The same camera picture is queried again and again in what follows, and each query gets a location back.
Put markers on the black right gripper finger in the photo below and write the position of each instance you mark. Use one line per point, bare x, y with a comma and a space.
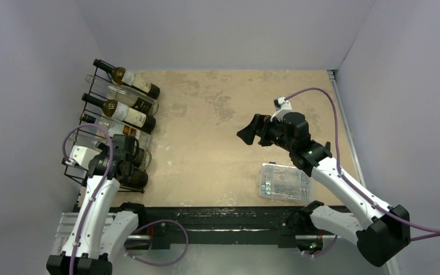
248, 134
260, 120

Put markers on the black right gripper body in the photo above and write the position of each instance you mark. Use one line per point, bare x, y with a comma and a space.
264, 131

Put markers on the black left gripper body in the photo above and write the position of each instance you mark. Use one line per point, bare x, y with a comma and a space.
104, 149

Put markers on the tall clear glass bottle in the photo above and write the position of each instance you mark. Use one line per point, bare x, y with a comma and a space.
143, 155

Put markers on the clear square bottle gold cap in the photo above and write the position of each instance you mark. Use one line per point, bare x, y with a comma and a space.
115, 127

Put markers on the dark open-neck wine bottle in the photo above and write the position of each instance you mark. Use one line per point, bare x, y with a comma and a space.
121, 112

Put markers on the clear glass black-label bottle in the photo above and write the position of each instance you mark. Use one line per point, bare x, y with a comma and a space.
124, 94

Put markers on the dark green labelled wine bottle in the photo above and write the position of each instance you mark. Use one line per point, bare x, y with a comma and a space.
122, 76

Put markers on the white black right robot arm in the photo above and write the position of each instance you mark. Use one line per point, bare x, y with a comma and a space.
378, 230

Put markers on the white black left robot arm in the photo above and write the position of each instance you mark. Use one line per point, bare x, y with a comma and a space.
92, 245

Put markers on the clear plastic screw box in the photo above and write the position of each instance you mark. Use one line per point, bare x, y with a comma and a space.
285, 183

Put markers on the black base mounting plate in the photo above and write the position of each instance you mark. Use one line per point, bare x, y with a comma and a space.
281, 226

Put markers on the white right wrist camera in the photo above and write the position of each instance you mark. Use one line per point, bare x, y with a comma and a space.
282, 107

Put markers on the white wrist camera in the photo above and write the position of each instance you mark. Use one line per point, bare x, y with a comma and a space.
80, 157
282, 107

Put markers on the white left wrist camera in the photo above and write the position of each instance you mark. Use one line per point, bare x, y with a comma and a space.
80, 157

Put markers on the black handled pliers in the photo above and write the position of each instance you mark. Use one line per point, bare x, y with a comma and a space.
328, 146

